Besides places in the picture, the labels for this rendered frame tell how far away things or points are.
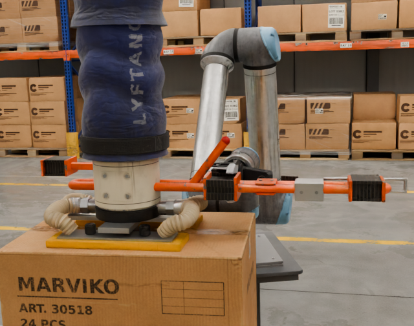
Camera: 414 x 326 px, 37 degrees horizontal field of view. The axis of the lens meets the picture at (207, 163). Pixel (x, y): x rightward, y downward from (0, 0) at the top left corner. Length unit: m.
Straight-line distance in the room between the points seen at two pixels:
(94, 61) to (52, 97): 8.16
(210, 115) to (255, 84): 0.23
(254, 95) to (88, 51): 0.79
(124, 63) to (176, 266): 0.49
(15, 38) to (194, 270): 8.55
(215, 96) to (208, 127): 0.12
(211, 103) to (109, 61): 0.61
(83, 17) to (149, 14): 0.15
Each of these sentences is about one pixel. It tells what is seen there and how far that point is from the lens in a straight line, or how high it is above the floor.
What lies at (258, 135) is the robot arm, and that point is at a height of 1.23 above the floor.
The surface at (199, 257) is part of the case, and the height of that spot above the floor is 1.07.
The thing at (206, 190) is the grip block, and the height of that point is 1.20.
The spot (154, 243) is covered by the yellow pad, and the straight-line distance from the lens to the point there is 1.48.
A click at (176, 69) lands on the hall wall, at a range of 10.27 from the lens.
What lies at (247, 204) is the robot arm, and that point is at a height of 1.08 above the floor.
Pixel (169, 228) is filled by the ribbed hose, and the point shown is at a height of 1.12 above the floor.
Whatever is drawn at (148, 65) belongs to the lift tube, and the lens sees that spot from 1.51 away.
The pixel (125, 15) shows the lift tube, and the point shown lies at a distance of 1.47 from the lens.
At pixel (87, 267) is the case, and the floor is 1.04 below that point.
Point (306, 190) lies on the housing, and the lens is 1.51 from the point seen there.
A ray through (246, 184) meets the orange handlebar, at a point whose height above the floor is 1.21.
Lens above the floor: 1.53
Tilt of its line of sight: 10 degrees down
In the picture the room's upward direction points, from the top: 2 degrees counter-clockwise
